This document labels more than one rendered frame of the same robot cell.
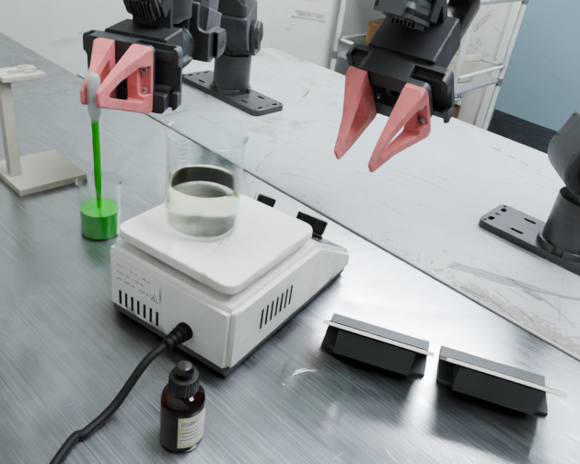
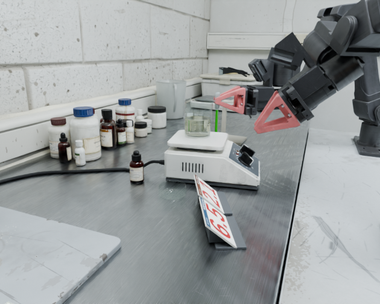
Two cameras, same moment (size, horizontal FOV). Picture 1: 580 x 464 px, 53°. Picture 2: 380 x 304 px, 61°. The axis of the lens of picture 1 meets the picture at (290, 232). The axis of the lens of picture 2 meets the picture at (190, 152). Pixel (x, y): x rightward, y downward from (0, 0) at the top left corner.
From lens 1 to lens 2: 0.62 m
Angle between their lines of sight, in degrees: 66
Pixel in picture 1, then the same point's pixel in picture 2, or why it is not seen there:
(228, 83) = (362, 138)
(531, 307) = (316, 245)
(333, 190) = (328, 180)
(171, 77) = (254, 102)
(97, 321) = not seen: hidden behind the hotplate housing
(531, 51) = not seen: outside the picture
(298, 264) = (207, 157)
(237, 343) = (168, 167)
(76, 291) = not seen: hidden behind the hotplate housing
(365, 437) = (160, 207)
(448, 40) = (305, 75)
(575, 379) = (260, 261)
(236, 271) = (176, 142)
